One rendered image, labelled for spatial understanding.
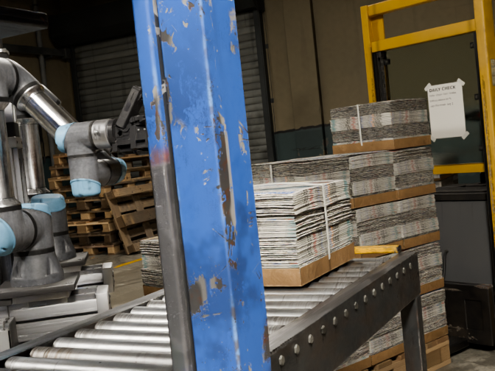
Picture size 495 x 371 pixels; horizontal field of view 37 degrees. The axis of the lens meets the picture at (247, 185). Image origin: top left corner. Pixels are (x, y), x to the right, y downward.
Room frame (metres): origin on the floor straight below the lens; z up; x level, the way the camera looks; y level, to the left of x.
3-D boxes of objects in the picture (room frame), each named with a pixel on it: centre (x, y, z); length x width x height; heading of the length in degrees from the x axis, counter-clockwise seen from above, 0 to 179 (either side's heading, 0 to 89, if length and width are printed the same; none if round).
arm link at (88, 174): (1.92, 0.41, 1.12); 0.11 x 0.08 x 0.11; 163
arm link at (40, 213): (2.10, 0.64, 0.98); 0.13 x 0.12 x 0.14; 163
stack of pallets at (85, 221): (9.61, 1.83, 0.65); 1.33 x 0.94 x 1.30; 156
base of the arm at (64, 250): (2.60, 0.71, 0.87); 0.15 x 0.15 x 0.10
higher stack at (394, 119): (3.55, -0.66, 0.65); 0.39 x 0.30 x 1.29; 41
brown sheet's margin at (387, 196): (3.35, -0.44, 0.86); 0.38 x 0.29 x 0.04; 39
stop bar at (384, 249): (2.18, -0.22, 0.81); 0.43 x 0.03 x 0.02; 62
